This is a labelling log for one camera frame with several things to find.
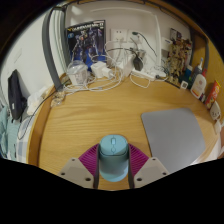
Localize white coiled cable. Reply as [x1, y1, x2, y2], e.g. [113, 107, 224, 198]
[64, 64, 125, 93]

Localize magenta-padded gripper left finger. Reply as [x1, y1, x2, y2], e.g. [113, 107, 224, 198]
[59, 143, 101, 190]

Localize light blue computer mouse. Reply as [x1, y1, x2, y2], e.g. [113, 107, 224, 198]
[98, 134, 130, 183]

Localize brown tree figurine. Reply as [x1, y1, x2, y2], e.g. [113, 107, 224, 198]
[165, 39, 193, 86]

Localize blue robot model kit box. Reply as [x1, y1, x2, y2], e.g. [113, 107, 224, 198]
[64, 19, 108, 73]

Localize clear plastic container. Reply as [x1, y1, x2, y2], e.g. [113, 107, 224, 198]
[66, 60, 89, 86]

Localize white charger block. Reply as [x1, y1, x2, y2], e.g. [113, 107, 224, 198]
[90, 60, 111, 79]

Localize grey metal frame post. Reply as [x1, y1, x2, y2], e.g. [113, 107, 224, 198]
[189, 28, 210, 78]
[41, 6, 66, 92]

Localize metal cup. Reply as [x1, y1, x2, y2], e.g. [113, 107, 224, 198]
[131, 49, 148, 72]

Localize white power strip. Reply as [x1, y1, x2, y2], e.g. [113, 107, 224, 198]
[131, 68, 168, 81]

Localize bed with teal bedding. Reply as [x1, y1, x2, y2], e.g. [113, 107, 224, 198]
[0, 99, 31, 164]

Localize grey mouse pad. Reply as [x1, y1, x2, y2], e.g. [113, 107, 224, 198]
[140, 107, 207, 174]

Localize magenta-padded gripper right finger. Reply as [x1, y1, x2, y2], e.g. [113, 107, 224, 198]
[127, 143, 170, 190]

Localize white pump lotion bottle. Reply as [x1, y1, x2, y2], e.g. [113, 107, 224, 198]
[190, 57, 208, 100]

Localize red snack can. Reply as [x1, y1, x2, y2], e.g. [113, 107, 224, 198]
[204, 79, 222, 110]

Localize black backpack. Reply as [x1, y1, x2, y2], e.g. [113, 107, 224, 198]
[7, 69, 28, 122]

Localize small white desk clock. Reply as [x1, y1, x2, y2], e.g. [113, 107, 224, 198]
[179, 79, 189, 90]

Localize white wall socket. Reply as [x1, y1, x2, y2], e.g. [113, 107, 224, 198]
[129, 29, 144, 44]
[110, 28, 129, 43]

